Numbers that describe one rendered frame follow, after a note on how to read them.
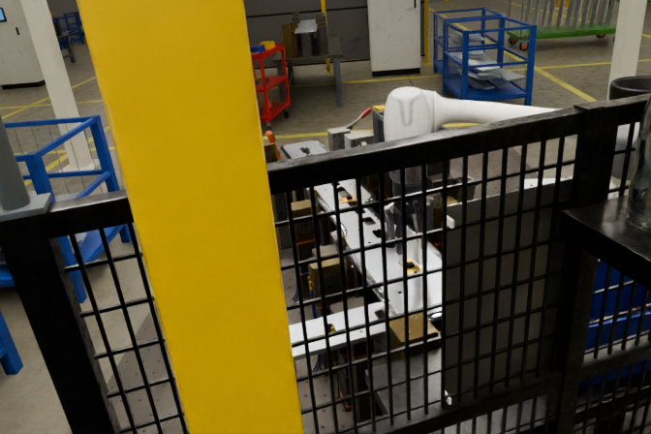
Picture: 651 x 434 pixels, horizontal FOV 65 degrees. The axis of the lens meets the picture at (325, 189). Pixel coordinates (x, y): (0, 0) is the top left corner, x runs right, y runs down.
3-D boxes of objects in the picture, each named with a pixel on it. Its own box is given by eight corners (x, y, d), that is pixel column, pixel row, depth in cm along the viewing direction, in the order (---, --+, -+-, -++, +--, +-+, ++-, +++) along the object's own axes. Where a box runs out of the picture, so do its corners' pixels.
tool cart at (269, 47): (259, 117, 670) (248, 41, 632) (292, 116, 658) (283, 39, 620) (233, 137, 599) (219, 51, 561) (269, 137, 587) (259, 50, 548)
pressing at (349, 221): (272, 148, 233) (271, 145, 233) (319, 139, 239) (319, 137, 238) (401, 330, 111) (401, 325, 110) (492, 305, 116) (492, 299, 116)
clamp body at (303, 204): (290, 295, 176) (277, 204, 162) (323, 288, 179) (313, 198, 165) (294, 307, 171) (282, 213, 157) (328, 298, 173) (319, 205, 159)
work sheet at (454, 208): (440, 403, 72) (441, 205, 60) (573, 359, 78) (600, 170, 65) (447, 413, 71) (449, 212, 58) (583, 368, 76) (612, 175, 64)
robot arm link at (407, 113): (432, 162, 114) (429, 143, 125) (431, 93, 107) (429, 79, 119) (383, 164, 115) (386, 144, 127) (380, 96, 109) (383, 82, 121)
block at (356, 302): (326, 396, 134) (317, 307, 122) (369, 384, 137) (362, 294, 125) (335, 418, 127) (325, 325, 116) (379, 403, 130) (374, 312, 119)
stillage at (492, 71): (442, 92, 713) (443, 20, 675) (500, 87, 709) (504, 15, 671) (461, 114, 603) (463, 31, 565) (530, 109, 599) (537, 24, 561)
